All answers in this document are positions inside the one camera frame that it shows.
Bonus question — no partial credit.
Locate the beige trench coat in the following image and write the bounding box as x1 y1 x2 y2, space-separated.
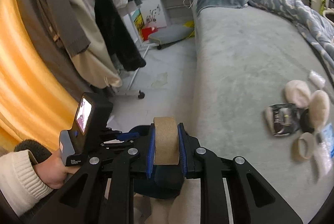
69 0 122 89

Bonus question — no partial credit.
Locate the grey-green bed with sheet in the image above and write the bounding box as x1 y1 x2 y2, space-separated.
189 7 333 223

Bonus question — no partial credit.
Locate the colourful picture board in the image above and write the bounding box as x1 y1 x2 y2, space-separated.
131 9 145 39

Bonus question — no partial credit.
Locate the red box on floor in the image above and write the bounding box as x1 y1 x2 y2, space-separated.
141 27 158 41

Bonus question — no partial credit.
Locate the orange yellow curtain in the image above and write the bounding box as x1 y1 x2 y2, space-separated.
0 0 78 150

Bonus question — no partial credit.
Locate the grey cushion on floor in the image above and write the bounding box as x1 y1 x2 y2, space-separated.
148 25 194 50

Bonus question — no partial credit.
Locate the yellow bag on floor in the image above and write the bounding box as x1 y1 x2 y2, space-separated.
184 20 195 38

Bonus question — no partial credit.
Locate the white sock ball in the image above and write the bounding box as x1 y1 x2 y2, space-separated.
284 80 311 108
309 90 331 131

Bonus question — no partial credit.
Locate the person's left hand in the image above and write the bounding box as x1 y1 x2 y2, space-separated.
33 149 80 190

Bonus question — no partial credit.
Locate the blue patterned fleece blanket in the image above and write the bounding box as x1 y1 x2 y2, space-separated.
249 0 333 74

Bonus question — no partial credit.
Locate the dark teal trash bin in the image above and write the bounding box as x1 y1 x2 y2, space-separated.
127 124 186 200

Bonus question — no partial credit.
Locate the black package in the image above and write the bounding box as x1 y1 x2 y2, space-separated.
264 103 301 137

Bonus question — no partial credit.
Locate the blue tissue pack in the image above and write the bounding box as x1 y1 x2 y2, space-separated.
318 123 334 158

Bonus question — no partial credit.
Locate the clear bubble wrap piece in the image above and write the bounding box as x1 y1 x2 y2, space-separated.
313 142 333 180

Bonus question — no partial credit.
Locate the brown tape roll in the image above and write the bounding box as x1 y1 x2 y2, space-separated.
153 117 180 165
292 132 315 162

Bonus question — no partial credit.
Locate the white clothes rack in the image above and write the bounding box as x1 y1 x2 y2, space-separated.
111 1 149 83

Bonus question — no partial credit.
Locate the white knit sleeve forearm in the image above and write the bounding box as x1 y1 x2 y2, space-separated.
0 150 53 216

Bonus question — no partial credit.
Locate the black fuzzy garment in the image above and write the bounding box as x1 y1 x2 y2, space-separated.
94 0 146 71

